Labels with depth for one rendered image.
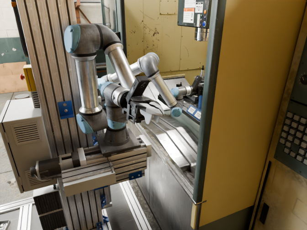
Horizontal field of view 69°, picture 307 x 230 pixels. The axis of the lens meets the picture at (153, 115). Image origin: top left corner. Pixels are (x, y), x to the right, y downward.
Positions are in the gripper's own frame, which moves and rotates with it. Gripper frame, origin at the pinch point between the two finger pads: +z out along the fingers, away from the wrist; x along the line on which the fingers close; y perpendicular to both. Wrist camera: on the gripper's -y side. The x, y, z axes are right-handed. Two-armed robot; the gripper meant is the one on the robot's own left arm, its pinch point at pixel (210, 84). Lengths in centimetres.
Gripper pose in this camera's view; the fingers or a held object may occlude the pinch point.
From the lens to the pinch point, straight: 190.4
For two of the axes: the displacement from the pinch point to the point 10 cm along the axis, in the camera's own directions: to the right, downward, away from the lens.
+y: 0.1, 9.0, 4.4
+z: 9.2, -1.8, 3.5
